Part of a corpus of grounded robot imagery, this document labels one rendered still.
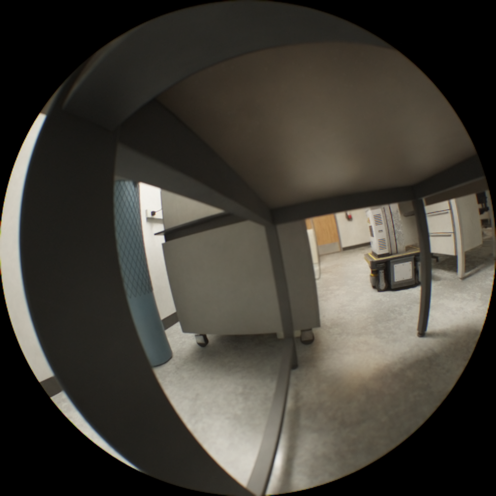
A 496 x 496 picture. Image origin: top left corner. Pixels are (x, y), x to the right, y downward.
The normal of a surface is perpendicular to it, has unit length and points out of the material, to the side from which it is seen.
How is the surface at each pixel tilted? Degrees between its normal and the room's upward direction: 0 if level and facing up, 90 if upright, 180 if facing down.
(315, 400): 0
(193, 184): 180
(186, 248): 90
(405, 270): 90
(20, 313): 90
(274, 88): 180
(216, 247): 90
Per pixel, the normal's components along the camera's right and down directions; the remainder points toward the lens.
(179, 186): 0.19, 0.98
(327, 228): -0.26, 0.05
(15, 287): 0.94, -0.18
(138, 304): 0.67, -0.13
